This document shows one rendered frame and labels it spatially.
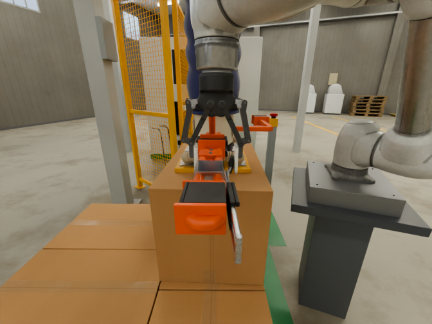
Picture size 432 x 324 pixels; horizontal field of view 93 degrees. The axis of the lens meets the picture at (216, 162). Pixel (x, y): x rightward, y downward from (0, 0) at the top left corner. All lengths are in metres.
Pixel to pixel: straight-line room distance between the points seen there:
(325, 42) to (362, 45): 1.58
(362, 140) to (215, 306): 0.89
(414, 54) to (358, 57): 11.90
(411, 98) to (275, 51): 11.87
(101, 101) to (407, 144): 2.08
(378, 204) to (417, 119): 0.35
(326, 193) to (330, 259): 0.44
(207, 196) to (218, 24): 0.30
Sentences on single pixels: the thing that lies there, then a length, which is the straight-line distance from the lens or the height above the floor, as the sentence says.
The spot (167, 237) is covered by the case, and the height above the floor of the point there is 0.75.
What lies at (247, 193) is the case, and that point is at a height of 0.94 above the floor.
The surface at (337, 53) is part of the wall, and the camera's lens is 12.66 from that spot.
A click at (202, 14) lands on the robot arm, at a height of 1.37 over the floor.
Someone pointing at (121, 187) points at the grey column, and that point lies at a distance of 2.35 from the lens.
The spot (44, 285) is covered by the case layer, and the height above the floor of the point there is 0.54.
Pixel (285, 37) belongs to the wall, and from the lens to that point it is 12.73.
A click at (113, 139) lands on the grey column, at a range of 2.18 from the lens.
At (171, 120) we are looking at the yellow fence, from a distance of 2.04.
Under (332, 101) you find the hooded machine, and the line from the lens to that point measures 11.69.
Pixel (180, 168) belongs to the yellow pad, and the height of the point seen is 0.96.
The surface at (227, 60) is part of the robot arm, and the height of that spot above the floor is 1.30.
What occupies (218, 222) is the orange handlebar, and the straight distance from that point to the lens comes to 0.29.
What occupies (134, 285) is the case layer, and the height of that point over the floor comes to 0.54.
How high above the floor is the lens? 1.25
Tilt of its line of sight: 20 degrees down
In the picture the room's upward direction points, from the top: straight up
